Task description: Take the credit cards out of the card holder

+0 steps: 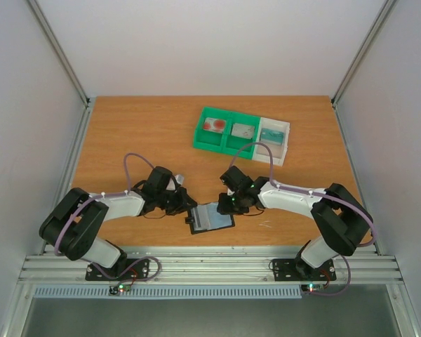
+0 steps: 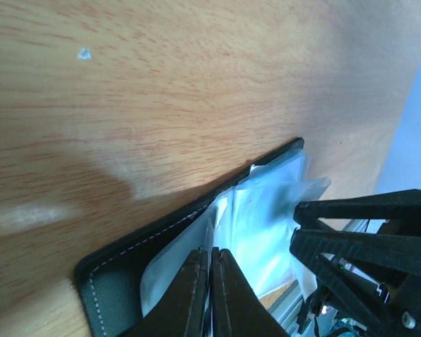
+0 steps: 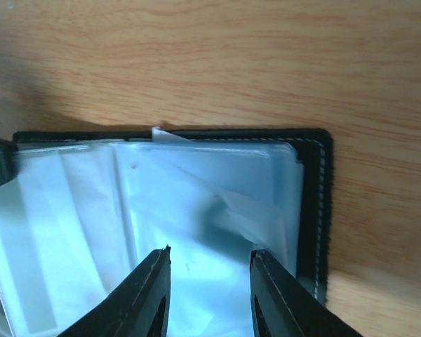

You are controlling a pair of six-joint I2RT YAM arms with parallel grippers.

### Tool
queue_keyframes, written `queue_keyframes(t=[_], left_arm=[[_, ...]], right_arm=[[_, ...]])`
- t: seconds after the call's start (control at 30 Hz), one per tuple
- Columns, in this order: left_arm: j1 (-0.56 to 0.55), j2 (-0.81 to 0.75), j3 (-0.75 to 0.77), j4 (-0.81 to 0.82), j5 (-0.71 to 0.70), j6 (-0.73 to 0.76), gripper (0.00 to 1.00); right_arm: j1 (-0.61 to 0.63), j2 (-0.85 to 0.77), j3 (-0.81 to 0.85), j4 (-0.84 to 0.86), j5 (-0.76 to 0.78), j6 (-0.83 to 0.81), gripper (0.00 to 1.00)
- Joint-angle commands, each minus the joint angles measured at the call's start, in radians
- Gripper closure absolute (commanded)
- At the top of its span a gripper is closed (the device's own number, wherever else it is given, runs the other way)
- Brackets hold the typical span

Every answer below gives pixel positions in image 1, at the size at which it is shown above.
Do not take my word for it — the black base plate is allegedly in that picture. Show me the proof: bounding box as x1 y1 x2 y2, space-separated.
85 258 150 282
269 258 337 282

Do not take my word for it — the teal card in bin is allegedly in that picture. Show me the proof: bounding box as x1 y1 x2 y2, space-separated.
260 128 285 146

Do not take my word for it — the black leather card holder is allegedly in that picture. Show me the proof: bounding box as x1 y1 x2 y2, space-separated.
185 202 235 234

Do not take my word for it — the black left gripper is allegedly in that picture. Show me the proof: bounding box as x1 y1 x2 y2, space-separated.
157 187 198 216

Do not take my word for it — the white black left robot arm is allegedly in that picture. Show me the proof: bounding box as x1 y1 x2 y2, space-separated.
39 166 197 279

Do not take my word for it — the controller board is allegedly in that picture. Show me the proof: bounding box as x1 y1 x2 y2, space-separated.
301 283 329 293
108 284 132 296

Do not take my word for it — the aluminium frame rail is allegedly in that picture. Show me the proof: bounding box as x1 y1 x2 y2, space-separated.
18 246 403 284

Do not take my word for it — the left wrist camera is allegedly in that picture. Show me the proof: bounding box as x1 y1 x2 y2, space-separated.
167 174 185 191

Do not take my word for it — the grey slotted cable duct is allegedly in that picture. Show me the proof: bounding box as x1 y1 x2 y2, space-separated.
34 284 302 300

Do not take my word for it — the red dotted card in bin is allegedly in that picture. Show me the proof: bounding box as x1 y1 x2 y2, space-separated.
202 117 227 133

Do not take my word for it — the white right bin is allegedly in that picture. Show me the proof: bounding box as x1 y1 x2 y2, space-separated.
256 117 290 166

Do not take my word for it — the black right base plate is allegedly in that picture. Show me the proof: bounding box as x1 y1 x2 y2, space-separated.
269 258 337 282

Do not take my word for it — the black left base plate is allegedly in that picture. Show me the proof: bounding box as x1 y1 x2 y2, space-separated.
85 258 150 282

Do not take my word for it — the grey card in bin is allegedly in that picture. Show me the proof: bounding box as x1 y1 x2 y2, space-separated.
231 123 255 139

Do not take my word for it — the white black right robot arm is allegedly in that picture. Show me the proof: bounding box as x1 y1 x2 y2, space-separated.
218 166 373 281

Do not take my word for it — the left controller board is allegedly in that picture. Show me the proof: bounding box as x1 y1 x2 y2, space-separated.
108 284 132 296

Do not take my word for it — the right controller board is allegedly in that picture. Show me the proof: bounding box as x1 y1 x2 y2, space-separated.
301 283 329 293

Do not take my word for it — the green middle bin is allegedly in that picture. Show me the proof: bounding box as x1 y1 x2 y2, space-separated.
222 112 260 155

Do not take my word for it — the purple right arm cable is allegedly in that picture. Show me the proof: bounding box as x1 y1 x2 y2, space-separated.
229 141 377 296

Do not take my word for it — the green bin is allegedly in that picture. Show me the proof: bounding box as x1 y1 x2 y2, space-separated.
222 112 260 155
192 107 232 153

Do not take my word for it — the green left bin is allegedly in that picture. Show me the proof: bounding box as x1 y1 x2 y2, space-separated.
192 107 232 153

